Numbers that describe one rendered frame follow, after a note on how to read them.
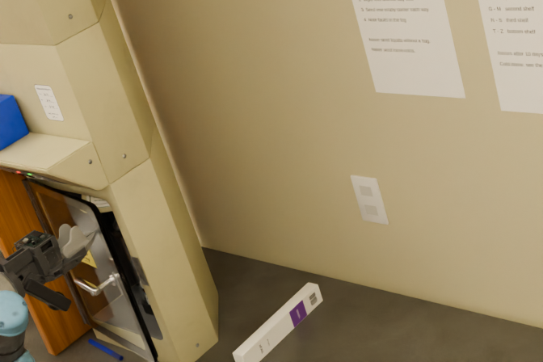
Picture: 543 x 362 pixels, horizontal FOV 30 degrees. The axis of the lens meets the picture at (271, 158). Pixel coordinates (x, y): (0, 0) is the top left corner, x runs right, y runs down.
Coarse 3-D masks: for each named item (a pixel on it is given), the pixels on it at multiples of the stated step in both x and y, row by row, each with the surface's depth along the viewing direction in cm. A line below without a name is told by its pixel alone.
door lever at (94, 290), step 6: (108, 276) 210; (78, 282) 212; (84, 282) 211; (108, 282) 209; (114, 282) 209; (84, 288) 210; (90, 288) 208; (96, 288) 207; (102, 288) 208; (96, 294) 207
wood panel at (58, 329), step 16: (0, 176) 224; (16, 176) 227; (0, 192) 225; (16, 192) 228; (0, 208) 225; (16, 208) 228; (32, 208) 231; (0, 224) 226; (16, 224) 229; (32, 224) 232; (0, 240) 227; (16, 240) 229; (64, 288) 240; (32, 304) 234; (48, 320) 237; (64, 320) 241; (80, 320) 244; (48, 336) 238; (64, 336) 241; (80, 336) 244; (48, 352) 242
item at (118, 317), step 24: (48, 192) 214; (48, 216) 221; (72, 216) 210; (96, 216) 200; (96, 240) 206; (96, 264) 213; (120, 288) 209; (96, 312) 228; (120, 312) 216; (120, 336) 224; (144, 336) 212
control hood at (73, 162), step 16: (16, 144) 207; (32, 144) 204; (48, 144) 201; (64, 144) 199; (80, 144) 196; (0, 160) 201; (16, 160) 198; (32, 160) 196; (48, 160) 193; (64, 160) 192; (80, 160) 195; (96, 160) 197; (48, 176) 196; (64, 176) 192; (80, 176) 195; (96, 176) 198
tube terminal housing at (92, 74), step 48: (0, 48) 202; (48, 48) 190; (96, 48) 195; (96, 96) 196; (144, 96) 220; (96, 144) 197; (144, 144) 205; (96, 192) 206; (144, 192) 207; (144, 240) 208; (192, 240) 229; (144, 288) 213; (192, 288) 219; (96, 336) 241; (192, 336) 220
